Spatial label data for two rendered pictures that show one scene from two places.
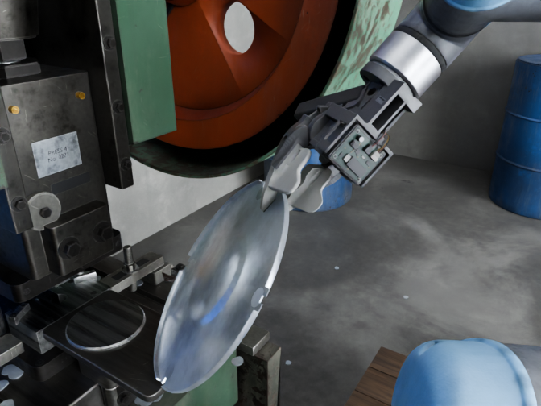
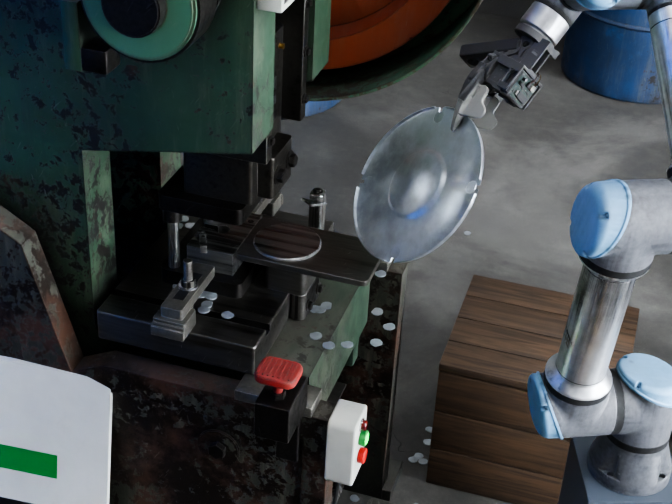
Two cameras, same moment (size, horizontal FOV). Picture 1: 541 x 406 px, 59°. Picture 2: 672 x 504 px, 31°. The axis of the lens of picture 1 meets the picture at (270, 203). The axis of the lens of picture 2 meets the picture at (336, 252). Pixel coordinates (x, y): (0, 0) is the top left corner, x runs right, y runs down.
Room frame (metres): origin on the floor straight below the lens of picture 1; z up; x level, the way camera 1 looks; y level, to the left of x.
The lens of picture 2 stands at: (-1.18, 0.74, 1.95)
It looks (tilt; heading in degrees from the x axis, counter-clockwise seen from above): 33 degrees down; 343
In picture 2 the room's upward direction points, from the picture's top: 3 degrees clockwise
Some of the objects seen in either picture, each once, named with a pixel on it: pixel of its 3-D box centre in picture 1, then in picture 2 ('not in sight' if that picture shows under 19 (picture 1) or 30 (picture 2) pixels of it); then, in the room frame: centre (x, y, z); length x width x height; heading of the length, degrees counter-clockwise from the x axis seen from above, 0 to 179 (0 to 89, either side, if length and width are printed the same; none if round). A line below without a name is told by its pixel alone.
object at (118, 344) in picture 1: (131, 365); (311, 276); (0.59, 0.23, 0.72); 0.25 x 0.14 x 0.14; 57
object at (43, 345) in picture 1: (62, 309); (225, 239); (0.69, 0.37, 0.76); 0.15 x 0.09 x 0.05; 147
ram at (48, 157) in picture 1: (43, 166); (244, 106); (0.67, 0.34, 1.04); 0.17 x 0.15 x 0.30; 57
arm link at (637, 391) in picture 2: not in sight; (641, 397); (0.25, -0.29, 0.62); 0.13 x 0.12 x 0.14; 83
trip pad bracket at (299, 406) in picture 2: not in sight; (280, 429); (0.30, 0.35, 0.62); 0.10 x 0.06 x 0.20; 147
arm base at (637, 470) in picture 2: not in sight; (633, 447); (0.25, -0.30, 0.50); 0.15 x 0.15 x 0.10
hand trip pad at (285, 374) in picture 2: not in sight; (278, 387); (0.29, 0.36, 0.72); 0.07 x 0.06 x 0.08; 57
